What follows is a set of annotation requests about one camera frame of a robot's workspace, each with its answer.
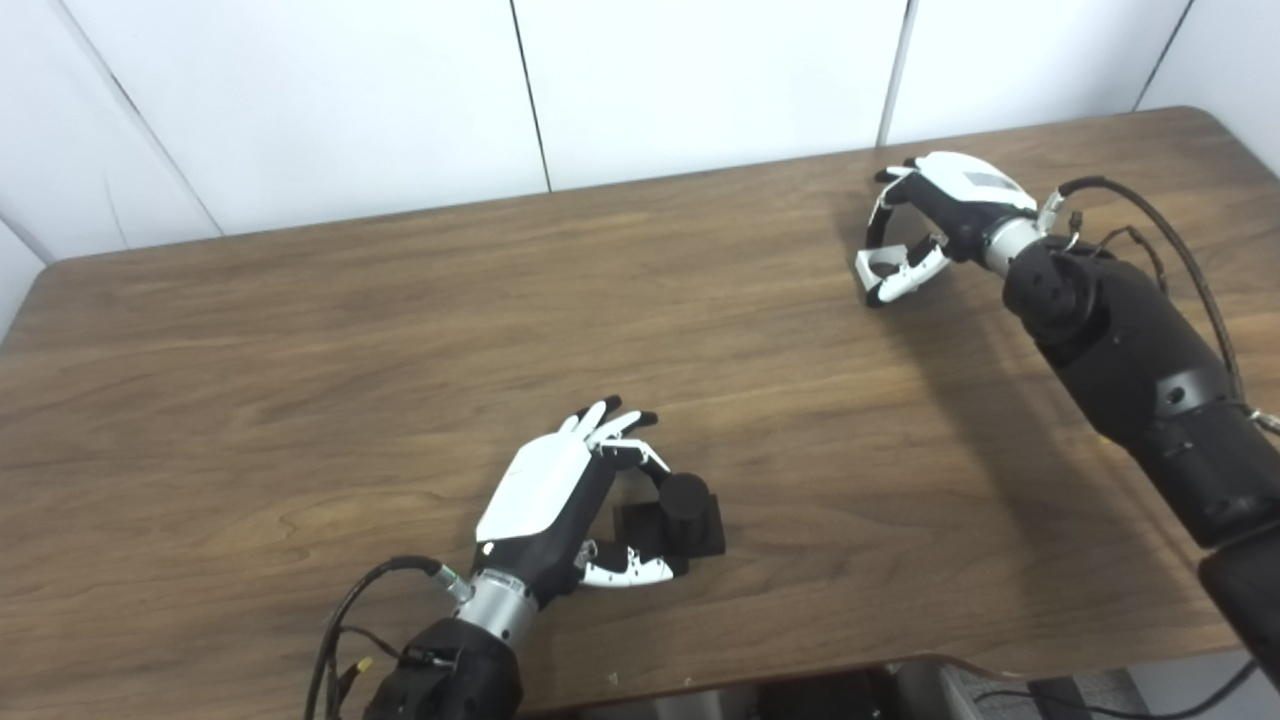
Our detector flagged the thin black loose cable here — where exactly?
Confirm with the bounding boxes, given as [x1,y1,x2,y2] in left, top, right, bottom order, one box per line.
[975,658,1263,720]

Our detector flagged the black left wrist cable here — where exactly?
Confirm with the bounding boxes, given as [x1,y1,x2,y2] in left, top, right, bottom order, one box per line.
[303,556,471,720]

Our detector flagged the black peg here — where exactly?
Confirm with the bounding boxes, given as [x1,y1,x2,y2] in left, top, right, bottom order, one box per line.
[612,472,727,561]

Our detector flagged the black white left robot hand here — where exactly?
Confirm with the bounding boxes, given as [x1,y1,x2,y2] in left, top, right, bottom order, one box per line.
[473,395,691,606]

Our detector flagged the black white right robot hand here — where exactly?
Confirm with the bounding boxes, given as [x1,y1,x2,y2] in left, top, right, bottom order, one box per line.
[863,151,1041,308]

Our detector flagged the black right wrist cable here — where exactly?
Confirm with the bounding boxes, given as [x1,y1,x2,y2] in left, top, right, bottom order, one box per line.
[1040,176,1280,433]

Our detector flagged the white square piece with hole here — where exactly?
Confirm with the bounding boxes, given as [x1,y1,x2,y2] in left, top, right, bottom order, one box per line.
[855,245,929,301]

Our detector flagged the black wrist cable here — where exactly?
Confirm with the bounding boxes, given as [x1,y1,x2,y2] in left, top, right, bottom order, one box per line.
[303,556,471,720]
[1040,176,1280,433]

